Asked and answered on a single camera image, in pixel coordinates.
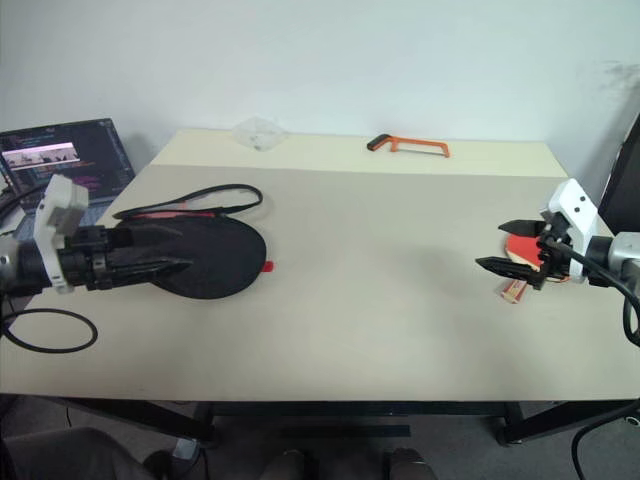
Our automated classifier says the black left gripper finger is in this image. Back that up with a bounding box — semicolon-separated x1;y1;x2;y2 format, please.
114;222;185;252
107;256;195;288

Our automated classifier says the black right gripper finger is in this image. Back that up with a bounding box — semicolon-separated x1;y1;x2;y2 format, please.
474;255;539;283
498;218;546;240

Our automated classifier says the black table frame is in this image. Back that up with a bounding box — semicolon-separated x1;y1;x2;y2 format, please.
0;393;640;448

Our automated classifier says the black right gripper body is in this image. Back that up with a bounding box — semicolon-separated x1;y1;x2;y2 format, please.
532;212;574;293

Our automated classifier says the orange hacksaw with black handle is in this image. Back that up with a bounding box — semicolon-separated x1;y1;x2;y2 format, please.
366;133;453;161

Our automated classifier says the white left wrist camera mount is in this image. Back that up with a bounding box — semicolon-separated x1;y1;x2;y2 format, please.
33;173;90;295

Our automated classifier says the clear plastic bag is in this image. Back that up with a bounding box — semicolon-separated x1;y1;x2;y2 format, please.
232;115;291;153

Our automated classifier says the open laptop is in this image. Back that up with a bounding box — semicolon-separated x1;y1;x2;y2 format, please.
0;118;137;239

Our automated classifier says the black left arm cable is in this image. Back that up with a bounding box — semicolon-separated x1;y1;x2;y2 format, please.
0;295;99;355

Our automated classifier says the dark rounded shape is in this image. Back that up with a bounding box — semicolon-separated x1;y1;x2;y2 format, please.
383;446;433;480

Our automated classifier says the black flat panel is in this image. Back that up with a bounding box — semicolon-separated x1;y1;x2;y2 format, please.
597;112;640;234

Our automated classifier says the black floor cable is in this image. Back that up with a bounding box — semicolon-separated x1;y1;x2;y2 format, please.
571;399;640;480

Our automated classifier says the red and black zippered pouch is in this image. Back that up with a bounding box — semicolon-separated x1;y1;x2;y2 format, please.
112;183;268;302

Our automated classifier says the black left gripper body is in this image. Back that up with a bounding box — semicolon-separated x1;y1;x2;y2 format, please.
58;224;134;293

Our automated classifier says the red table tennis paddle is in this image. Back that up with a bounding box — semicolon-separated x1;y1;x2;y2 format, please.
494;233;547;305

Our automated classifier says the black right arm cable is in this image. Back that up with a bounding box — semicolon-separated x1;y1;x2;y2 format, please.
542;232;640;348

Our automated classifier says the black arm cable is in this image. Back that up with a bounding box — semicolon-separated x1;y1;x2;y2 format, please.
0;295;99;355
542;232;640;348

